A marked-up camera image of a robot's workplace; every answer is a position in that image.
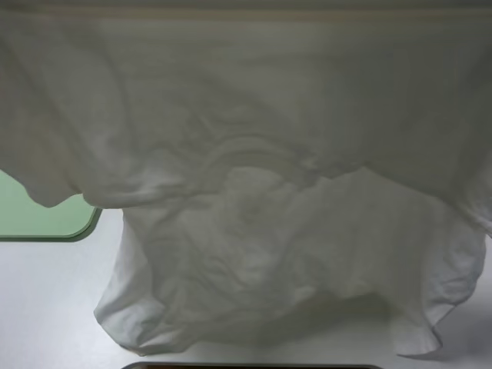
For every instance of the green plastic tray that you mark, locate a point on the green plastic tray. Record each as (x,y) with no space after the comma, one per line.
(24,220)

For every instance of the white short sleeve shirt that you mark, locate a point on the white short sleeve shirt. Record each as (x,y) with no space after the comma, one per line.
(265,157)

